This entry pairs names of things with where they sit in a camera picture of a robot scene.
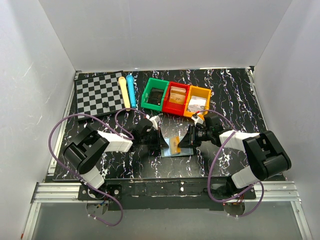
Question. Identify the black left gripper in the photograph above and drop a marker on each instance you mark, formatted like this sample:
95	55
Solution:
160	142

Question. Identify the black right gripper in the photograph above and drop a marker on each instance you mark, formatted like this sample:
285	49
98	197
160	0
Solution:
190	140

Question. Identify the mint green card holder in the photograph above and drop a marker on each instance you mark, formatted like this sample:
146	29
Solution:
166	152

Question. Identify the gold striped credit card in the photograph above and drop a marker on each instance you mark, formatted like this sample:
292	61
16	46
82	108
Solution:
177	98

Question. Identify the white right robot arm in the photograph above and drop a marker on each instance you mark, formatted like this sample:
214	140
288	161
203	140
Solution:
265	155

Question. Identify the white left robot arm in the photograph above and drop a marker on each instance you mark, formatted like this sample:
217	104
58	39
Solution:
86	148

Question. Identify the white cards in orange bin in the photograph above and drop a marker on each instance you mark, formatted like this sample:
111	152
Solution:
196	104

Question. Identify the black cards in green bin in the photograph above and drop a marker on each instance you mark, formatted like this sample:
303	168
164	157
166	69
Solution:
155	96

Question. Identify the tan cards in red bin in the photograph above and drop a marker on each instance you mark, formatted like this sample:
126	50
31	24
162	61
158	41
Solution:
177	91

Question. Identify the red plastic bin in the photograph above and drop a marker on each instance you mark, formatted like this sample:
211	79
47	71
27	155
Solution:
173	108

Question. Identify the orange plastic bin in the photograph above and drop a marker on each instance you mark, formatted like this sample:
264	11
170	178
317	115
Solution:
198	92

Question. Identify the green plastic bin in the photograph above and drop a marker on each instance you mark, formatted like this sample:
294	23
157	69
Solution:
156	83

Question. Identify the blue marker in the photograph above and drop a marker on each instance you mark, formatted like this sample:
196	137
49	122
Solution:
131	90

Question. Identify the cream yellow marker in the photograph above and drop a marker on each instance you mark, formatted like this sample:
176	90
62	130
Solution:
123	86

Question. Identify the black grey checkerboard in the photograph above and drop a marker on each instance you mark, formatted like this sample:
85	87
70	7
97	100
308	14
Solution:
92	91

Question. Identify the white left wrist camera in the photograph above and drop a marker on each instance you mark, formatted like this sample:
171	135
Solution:
154	120

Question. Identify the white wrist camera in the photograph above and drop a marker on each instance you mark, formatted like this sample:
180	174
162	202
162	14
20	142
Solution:
154	120
198	121

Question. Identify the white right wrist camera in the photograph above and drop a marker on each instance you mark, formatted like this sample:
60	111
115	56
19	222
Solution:
198	121

